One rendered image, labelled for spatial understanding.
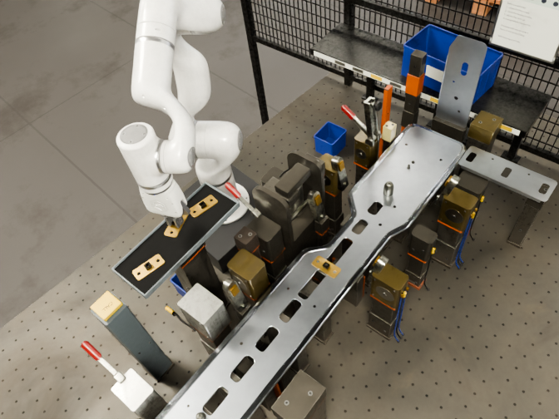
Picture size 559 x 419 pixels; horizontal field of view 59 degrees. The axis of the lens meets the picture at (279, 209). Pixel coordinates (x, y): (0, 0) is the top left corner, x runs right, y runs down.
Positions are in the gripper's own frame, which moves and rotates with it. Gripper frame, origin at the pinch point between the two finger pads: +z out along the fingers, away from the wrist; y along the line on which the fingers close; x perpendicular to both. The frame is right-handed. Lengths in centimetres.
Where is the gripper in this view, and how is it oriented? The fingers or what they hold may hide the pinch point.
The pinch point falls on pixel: (174, 218)
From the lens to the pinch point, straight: 134.4
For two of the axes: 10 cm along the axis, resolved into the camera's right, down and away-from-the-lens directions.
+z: 1.0, 5.9, 8.0
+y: 9.4, 1.9, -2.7
